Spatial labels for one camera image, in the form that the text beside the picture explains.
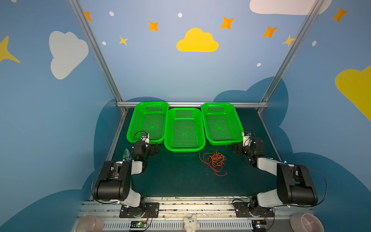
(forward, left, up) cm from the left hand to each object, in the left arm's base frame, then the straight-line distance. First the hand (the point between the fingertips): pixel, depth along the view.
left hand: (150, 141), depth 95 cm
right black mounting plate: (-38, -57, +3) cm, 69 cm away
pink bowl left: (-45, +22, -4) cm, 51 cm away
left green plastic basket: (+25, +5, -5) cm, 26 cm away
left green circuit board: (-45, -2, -6) cm, 45 cm away
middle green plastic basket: (+13, -23, -6) cm, 27 cm away
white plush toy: (-45, -28, -1) cm, 53 cm away
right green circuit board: (-44, -63, -6) cm, 77 cm away
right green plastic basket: (+20, -52, -4) cm, 56 cm away
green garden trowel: (-8, +14, -4) cm, 17 cm away
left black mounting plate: (-39, -6, -4) cm, 39 cm away
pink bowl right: (-42, -86, -3) cm, 96 cm away
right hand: (+2, -62, 0) cm, 62 cm away
